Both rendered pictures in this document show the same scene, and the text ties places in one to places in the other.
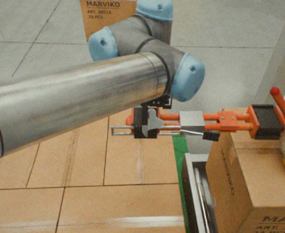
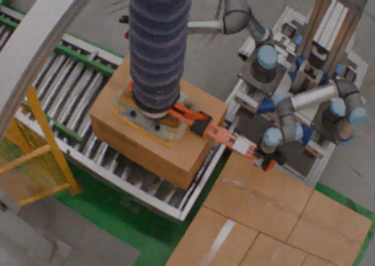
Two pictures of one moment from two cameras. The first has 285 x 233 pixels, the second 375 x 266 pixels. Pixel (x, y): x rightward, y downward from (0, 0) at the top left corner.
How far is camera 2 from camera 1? 279 cm
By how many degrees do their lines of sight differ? 61
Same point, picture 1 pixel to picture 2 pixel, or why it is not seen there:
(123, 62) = (304, 96)
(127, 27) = (289, 127)
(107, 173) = (251, 241)
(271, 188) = (211, 106)
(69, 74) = (318, 91)
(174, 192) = (211, 199)
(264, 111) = (198, 127)
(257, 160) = not seen: hidden behind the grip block
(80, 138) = not seen: outside the picture
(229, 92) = not seen: outside the picture
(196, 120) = (239, 142)
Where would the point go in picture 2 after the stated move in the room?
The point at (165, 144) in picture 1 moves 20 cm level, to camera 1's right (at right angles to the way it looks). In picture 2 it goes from (187, 245) to (157, 228)
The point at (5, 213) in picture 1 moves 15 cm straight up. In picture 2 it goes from (324, 238) to (329, 235)
